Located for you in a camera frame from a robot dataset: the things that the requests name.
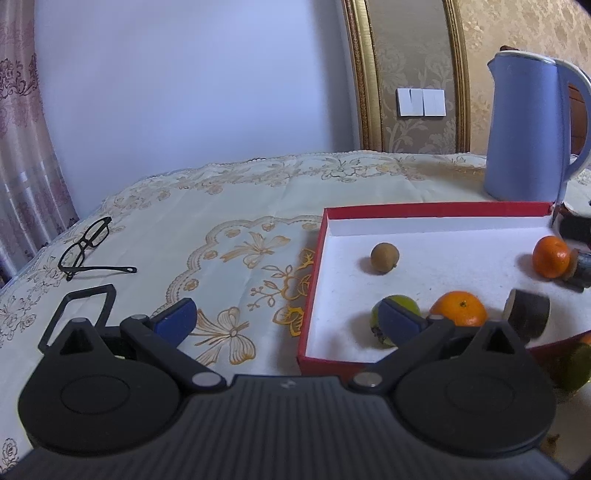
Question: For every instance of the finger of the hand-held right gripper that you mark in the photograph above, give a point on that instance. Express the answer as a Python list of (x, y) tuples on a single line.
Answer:
[(577, 228)]

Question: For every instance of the large orange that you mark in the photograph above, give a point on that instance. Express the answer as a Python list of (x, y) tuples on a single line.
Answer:
[(550, 256)]

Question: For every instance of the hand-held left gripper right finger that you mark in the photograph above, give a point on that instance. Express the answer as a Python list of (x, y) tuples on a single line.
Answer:
[(399, 323)]

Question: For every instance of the blue electric kettle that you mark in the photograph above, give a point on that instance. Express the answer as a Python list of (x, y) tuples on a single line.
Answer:
[(521, 129)]

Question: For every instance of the brown kiwi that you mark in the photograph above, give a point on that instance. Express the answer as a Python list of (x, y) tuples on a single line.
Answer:
[(384, 258)]

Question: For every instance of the black rectangular plastic frame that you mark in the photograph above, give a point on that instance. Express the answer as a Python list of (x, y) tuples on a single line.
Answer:
[(92, 290)]

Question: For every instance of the black eyeglasses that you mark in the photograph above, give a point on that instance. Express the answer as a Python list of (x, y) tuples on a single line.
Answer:
[(106, 268)]

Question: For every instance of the red shallow cardboard box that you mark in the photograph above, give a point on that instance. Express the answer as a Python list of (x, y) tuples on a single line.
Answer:
[(438, 240)]

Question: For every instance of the green tomato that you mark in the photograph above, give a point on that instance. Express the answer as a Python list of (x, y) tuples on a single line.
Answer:
[(575, 369), (408, 304)]

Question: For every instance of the gold wall panel frame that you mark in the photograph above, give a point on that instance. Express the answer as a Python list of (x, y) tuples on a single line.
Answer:
[(364, 92)]

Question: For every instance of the white wall light switch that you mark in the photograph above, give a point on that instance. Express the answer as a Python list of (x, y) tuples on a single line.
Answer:
[(421, 102)]

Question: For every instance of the wooden headboard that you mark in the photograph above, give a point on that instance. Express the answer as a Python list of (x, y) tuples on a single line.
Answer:
[(576, 120)]

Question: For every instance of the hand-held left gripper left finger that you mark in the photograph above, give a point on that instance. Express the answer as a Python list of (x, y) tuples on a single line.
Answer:
[(175, 321)]

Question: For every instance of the pink patterned curtain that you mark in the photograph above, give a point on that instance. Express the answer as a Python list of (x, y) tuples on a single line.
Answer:
[(23, 161)]

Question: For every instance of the small orange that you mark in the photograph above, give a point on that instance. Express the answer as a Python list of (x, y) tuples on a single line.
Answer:
[(459, 307)]

